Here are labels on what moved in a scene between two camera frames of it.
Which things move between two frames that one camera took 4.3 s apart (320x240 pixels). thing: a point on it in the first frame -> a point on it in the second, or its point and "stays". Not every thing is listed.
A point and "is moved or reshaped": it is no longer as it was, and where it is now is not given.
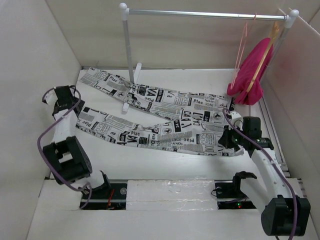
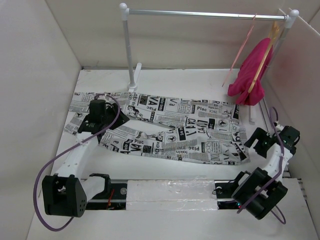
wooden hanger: x=273 y=33 stays
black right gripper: x=224 y=139 -> x=260 y=134
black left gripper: x=80 y=106 -> x=121 y=120
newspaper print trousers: x=190 y=122 is moved or reshaped
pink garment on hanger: x=238 y=88 stays
